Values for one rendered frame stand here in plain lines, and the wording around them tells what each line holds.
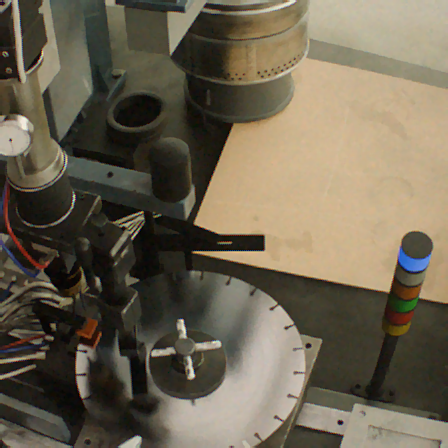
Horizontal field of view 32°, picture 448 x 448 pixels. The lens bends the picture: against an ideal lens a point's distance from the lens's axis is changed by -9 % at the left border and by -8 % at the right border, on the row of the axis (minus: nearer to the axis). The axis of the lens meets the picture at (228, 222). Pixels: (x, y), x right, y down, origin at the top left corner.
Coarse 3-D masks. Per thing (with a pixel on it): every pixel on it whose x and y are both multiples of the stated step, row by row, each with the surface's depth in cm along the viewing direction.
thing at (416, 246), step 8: (408, 232) 104; (416, 232) 104; (408, 240) 103; (416, 240) 103; (424, 240) 103; (400, 248) 103; (408, 248) 102; (416, 248) 102; (424, 248) 102; (432, 248) 102; (400, 256) 104; (408, 256) 102; (416, 256) 101; (424, 256) 101; (400, 264) 104; (408, 264) 103; (416, 264) 102; (424, 264) 103
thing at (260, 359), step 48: (144, 288) 125; (192, 288) 125; (240, 288) 125; (96, 336) 119; (144, 336) 119; (240, 336) 119; (288, 336) 119; (96, 384) 114; (144, 384) 114; (240, 384) 114; (288, 384) 114; (144, 432) 109; (192, 432) 109; (240, 432) 109
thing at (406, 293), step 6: (396, 282) 107; (396, 288) 108; (402, 288) 107; (408, 288) 106; (414, 288) 107; (420, 288) 108; (396, 294) 109; (402, 294) 108; (408, 294) 108; (414, 294) 108; (408, 300) 109
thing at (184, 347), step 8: (184, 328) 115; (184, 336) 114; (176, 344) 112; (184, 344) 112; (192, 344) 112; (200, 344) 113; (208, 344) 113; (216, 344) 113; (152, 352) 112; (160, 352) 112; (168, 352) 112; (176, 352) 112; (184, 352) 112; (192, 352) 112; (184, 360) 111; (192, 360) 113; (192, 368) 111; (192, 376) 110
